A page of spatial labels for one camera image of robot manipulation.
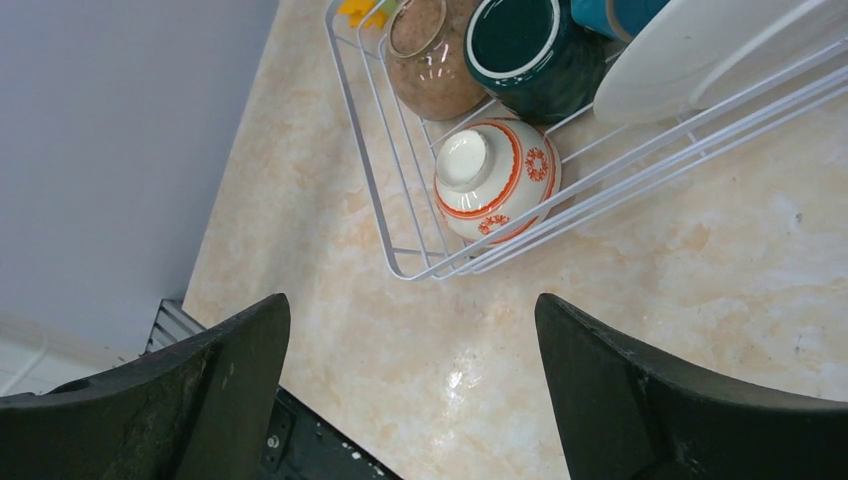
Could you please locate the white printed plate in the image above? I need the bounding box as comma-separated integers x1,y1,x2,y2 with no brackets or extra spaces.
593,0,847,124

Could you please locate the striped toy block stack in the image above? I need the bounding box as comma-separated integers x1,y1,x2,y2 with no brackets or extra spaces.
336,0,398,29

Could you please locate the dark green mug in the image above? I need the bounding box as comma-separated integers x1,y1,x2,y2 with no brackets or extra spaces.
464,0,606,125

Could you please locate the blue polka dot plate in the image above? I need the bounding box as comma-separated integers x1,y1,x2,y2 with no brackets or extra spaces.
570,0,668,43

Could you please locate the orange patterned bowl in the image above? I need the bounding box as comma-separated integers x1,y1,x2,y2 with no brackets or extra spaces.
434,117,562,242

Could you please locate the brown speckled bowl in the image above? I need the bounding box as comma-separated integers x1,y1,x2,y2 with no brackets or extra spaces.
385,0,488,121

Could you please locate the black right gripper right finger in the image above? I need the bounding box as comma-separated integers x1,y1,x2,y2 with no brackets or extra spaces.
534,293,847,479

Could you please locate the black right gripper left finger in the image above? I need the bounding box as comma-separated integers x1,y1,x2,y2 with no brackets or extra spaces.
1,293,291,479

